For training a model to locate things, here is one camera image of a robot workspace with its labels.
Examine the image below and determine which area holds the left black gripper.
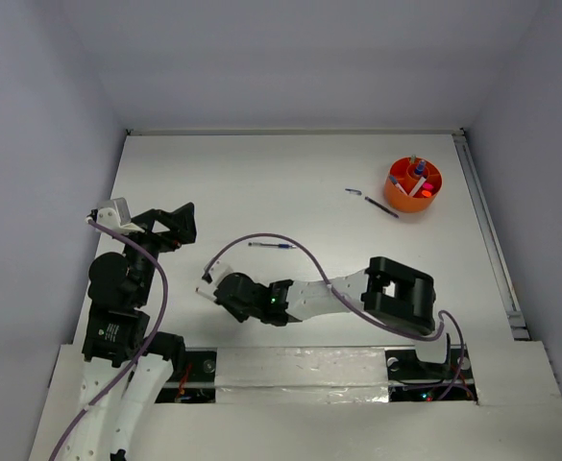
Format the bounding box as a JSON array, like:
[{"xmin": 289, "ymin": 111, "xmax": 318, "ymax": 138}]
[{"xmin": 118, "ymin": 200, "xmax": 196, "ymax": 303}]

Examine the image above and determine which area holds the blue ballpoint pen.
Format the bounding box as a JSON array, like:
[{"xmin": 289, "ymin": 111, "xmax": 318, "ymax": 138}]
[{"xmin": 248, "ymin": 241, "xmax": 297, "ymax": 250}]

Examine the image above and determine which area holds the small blue pen cap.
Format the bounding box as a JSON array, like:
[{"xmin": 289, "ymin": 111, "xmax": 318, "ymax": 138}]
[{"xmin": 344, "ymin": 188, "xmax": 362, "ymax": 196}]

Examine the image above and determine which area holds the black capped white marker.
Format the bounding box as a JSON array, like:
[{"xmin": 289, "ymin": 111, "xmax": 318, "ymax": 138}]
[{"xmin": 408, "ymin": 176, "xmax": 427, "ymax": 197}]

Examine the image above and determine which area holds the blue capped white marker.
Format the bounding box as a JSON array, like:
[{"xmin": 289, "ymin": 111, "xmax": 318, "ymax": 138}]
[{"xmin": 389, "ymin": 175, "xmax": 406, "ymax": 195}]

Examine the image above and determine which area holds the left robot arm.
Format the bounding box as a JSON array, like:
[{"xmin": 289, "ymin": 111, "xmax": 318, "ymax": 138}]
[{"xmin": 49, "ymin": 198, "xmax": 197, "ymax": 460}]

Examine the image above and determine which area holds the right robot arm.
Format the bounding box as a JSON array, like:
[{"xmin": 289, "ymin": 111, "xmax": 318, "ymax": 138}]
[{"xmin": 198, "ymin": 256, "xmax": 451, "ymax": 376}]

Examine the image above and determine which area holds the purple pen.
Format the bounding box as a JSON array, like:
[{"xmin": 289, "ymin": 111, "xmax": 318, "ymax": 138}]
[{"xmin": 364, "ymin": 196, "xmax": 400, "ymax": 219}]

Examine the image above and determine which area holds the orange round compartment container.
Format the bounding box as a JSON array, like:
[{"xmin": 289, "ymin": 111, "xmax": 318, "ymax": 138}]
[{"xmin": 382, "ymin": 158, "xmax": 443, "ymax": 214}]

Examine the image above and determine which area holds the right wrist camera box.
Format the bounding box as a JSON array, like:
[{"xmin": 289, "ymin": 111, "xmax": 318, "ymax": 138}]
[{"xmin": 202, "ymin": 260, "xmax": 233, "ymax": 284}]

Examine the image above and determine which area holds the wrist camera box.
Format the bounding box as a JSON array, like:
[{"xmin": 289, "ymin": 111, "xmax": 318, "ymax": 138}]
[
  {"xmin": 90, "ymin": 198, "xmax": 132, "ymax": 234},
  {"xmin": 202, "ymin": 260, "xmax": 233, "ymax": 284}
]

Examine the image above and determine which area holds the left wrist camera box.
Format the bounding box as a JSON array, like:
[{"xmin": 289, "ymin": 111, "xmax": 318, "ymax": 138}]
[{"xmin": 90, "ymin": 198, "xmax": 132, "ymax": 234}]

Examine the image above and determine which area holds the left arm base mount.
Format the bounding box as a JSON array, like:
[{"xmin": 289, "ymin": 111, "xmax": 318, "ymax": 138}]
[{"xmin": 156, "ymin": 350, "xmax": 217, "ymax": 404}]

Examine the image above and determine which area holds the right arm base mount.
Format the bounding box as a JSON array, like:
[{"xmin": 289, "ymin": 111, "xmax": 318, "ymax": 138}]
[{"xmin": 385, "ymin": 338, "xmax": 478, "ymax": 402}]

